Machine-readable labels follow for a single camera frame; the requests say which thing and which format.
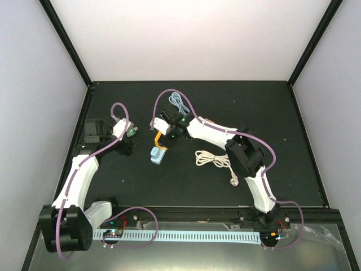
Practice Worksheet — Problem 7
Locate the green cube plug adapter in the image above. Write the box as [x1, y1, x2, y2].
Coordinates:
[126, 127, 138, 137]

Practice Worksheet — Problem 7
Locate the light blue power strip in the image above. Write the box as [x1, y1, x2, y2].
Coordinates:
[150, 146, 166, 165]

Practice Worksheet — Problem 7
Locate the yellow cube socket adapter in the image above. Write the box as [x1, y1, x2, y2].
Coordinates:
[154, 131, 168, 151]

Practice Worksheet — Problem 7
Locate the light blue plug adapter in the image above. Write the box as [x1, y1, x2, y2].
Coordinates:
[151, 146, 164, 159]

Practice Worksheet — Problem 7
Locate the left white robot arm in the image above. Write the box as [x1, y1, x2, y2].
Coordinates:
[38, 118, 134, 253]

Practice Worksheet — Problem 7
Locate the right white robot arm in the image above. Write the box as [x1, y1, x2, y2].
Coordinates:
[150, 104, 279, 228]

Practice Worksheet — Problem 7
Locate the left small circuit board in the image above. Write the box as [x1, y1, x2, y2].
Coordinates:
[103, 229, 124, 238]

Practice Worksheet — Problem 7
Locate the small circuit board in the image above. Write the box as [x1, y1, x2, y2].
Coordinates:
[259, 231, 289, 241]
[103, 229, 124, 238]

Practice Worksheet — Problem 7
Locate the right small circuit board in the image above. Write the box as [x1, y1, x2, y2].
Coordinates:
[259, 231, 289, 241]

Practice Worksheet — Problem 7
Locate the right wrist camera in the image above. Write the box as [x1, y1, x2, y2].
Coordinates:
[150, 117, 170, 135]

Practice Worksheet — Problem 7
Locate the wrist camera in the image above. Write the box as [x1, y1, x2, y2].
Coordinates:
[150, 117, 170, 135]
[112, 118, 134, 138]

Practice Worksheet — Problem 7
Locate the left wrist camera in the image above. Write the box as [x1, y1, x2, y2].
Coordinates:
[112, 118, 134, 138]

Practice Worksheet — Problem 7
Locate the white coiled power cable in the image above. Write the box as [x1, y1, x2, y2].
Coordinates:
[195, 150, 240, 187]

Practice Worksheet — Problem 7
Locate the light blue slotted cable duct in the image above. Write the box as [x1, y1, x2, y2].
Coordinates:
[93, 229, 261, 244]

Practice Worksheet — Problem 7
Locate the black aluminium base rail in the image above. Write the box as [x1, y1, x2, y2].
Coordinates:
[124, 207, 344, 230]

